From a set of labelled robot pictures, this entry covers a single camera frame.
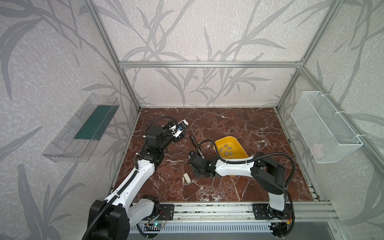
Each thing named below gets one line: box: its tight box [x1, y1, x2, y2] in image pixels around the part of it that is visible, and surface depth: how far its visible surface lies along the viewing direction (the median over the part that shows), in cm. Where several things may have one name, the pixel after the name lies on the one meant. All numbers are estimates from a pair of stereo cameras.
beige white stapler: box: [183, 172, 192, 183], surface depth 84 cm
